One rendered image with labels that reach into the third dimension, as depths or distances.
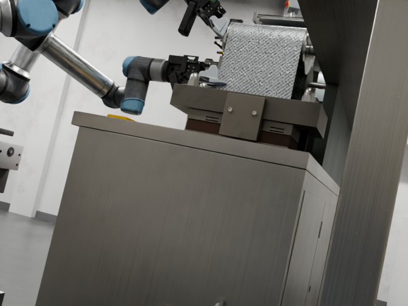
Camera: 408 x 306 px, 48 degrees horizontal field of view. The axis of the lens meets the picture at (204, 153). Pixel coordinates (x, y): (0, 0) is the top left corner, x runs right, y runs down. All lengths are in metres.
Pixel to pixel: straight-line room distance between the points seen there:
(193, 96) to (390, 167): 0.78
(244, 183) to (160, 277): 0.31
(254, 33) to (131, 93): 0.43
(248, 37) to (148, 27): 4.27
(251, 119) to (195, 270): 0.39
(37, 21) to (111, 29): 4.50
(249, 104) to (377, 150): 0.66
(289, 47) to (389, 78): 0.88
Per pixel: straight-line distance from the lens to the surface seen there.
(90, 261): 1.27
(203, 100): 1.23
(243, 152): 1.11
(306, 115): 1.16
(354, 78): 1.31
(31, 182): 5.80
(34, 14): 1.39
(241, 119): 1.17
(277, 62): 1.42
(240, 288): 1.11
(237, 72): 1.44
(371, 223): 0.55
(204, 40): 5.45
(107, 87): 1.62
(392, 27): 0.59
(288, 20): 1.80
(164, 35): 5.60
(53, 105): 5.81
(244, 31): 1.48
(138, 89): 1.53
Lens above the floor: 0.77
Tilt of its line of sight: 4 degrees up
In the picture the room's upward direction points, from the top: 13 degrees clockwise
